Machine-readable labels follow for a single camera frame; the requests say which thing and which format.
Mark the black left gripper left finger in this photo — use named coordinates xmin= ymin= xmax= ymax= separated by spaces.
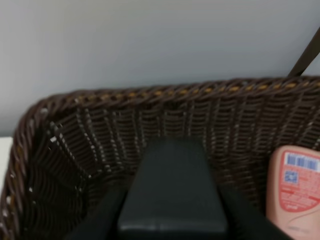
xmin=66 ymin=188 xmax=128 ymax=240

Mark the pink lotion bottle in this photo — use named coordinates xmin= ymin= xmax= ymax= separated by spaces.
xmin=266 ymin=145 xmax=320 ymax=240

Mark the dark green pump bottle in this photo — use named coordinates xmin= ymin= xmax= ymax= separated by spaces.
xmin=117 ymin=138 xmax=229 ymax=240

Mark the dark brown wicker basket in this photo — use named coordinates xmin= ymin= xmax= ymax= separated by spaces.
xmin=0 ymin=76 xmax=320 ymax=240

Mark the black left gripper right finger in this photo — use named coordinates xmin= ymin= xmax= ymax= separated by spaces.
xmin=218 ymin=185 xmax=291 ymax=240

